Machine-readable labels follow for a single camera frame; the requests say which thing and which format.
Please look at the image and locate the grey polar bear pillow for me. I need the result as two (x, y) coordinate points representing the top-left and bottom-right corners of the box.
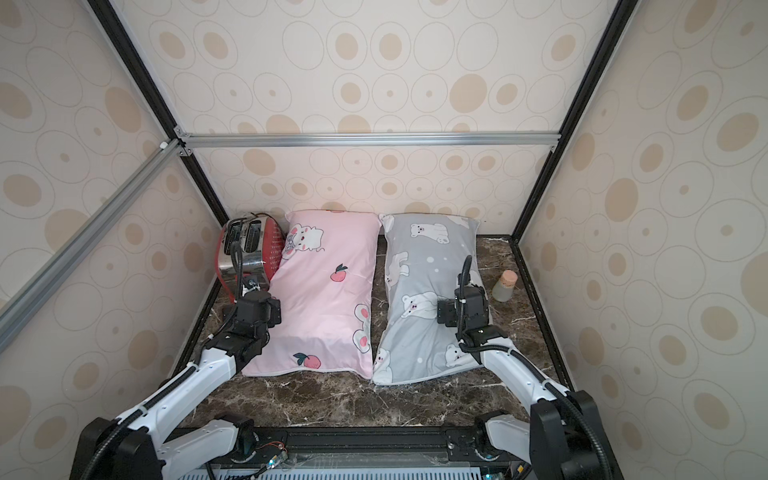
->
(372, 213), (480, 386)

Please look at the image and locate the pink cartoon pillow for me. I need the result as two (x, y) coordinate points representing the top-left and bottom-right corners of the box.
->
(242, 210), (381, 380)

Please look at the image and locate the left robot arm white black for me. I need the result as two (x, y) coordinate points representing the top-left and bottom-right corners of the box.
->
(70, 241), (281, 479)

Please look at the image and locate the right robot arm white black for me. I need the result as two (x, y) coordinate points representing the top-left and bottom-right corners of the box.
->
(437, 256), (623, 479)

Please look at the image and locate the small bottle with cork lid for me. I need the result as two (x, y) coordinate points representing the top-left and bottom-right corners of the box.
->
(491, 270), (518, 302)

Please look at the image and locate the red and chrome toaster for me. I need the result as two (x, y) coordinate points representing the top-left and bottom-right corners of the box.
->
(215, 213), (285, 303)

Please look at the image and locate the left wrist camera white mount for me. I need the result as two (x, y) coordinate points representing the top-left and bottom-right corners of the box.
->
(241, 279), (261, 298)

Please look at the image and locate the black base rail with electronics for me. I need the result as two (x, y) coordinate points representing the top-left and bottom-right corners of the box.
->
(181, 425), (535, 479)

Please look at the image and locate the horizontal aluminium frame rail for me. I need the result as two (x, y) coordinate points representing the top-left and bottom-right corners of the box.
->
(180, 131), (560, 148)

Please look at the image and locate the left diagonal aluminium rail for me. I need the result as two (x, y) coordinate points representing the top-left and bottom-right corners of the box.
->
(1, 139), (181, 350)

